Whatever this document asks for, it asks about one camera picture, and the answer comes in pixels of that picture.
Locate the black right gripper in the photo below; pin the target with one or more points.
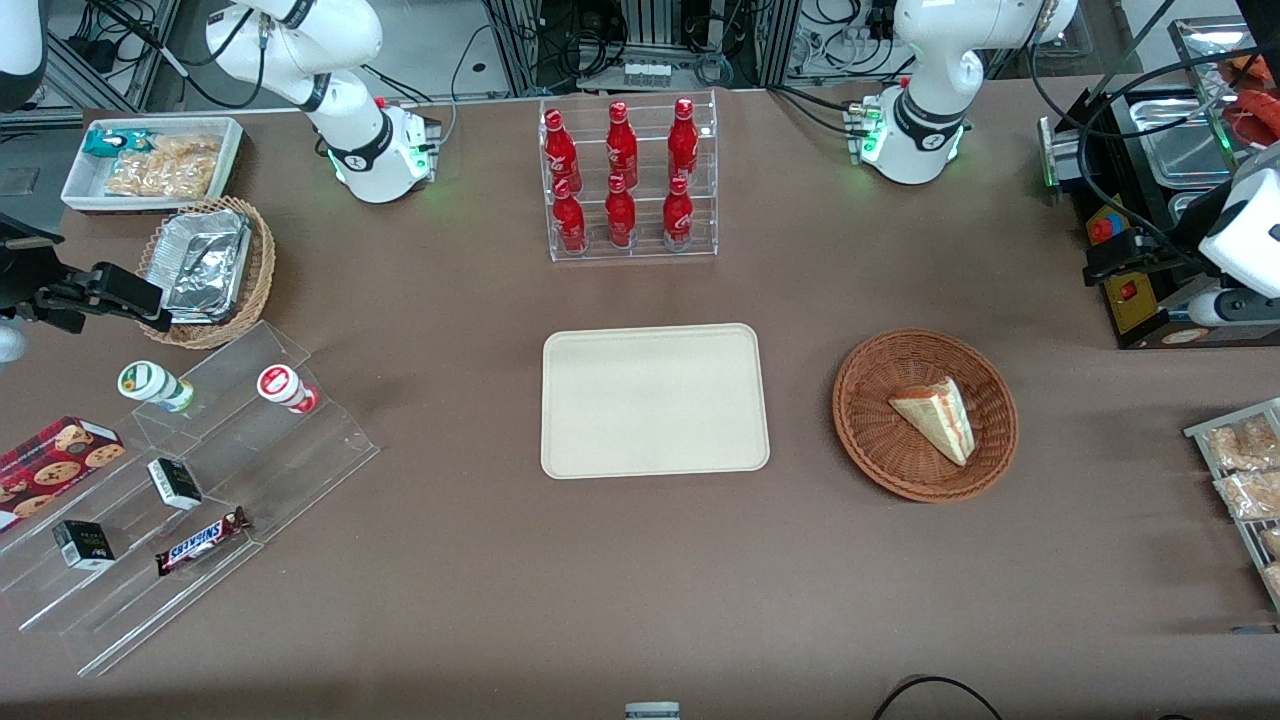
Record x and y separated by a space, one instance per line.
22 277

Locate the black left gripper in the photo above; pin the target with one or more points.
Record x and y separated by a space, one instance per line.
1166 253

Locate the triangular sandwich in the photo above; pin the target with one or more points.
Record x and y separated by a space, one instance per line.
938 418

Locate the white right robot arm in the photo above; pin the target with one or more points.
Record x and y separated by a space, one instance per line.
362 150

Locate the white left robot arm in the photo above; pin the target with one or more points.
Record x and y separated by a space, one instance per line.
925 125

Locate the light tan wicker basket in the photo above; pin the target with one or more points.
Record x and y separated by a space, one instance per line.
262 265

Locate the steel tray with rim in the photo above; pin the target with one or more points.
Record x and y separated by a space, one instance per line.
1200 45

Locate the brown round wicker basket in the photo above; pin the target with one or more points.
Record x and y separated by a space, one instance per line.
870 430

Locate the cream rectangular plastic tray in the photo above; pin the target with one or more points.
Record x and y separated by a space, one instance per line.
655 400

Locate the red and blue knob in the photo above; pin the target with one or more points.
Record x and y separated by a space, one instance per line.
1101 229

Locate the yellow box with red button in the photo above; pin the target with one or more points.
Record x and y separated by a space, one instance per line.
1132 305

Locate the black food warmer machine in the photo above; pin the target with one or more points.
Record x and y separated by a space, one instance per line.
1105 170

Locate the green lid yogurt cup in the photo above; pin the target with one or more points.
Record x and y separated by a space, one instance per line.
148 382

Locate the white rectangular plastic bin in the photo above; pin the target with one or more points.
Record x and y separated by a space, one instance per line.
85 190

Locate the stack of foil trays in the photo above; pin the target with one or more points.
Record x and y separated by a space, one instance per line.
205 265

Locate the clear bag of fried snacks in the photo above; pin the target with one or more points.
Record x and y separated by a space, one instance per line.
160 178
190 146

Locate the steel food pan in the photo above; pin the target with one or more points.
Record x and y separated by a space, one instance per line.
1190 140

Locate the teal snack packet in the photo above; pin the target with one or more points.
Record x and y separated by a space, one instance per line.
110 142

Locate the red plaid cookie box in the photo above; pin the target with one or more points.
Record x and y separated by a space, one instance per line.
55 465

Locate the small black carton box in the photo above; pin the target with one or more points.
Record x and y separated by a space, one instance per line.
175 484
85 545

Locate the red lid yogurt cup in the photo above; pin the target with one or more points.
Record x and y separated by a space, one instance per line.
280 384

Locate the red food pieces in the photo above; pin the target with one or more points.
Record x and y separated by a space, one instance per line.
1258 105

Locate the clear bag of pastry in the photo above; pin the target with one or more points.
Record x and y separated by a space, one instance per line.
1240 445
1273 580
1270 542
1250 495

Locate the brown Snickers bar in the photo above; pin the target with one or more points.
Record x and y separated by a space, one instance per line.
200 543

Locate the clear acrylic stepped stand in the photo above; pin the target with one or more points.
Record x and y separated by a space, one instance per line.
300 470

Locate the red soda bottle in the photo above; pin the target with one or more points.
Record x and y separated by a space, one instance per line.
560 155
683 145
620 218
569 222
678 218
621 150

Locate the clear acrylic bottle rack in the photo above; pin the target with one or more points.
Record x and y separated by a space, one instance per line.
650 245

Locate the white power strip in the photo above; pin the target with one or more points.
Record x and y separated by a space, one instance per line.
647 73

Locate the small grey device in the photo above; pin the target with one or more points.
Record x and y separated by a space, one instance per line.
652 712

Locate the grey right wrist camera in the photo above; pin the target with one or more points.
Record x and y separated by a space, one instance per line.
10 344

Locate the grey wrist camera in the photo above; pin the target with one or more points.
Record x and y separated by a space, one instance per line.
10 344
1225 308

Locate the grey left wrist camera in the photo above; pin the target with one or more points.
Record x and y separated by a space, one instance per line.
1225 308

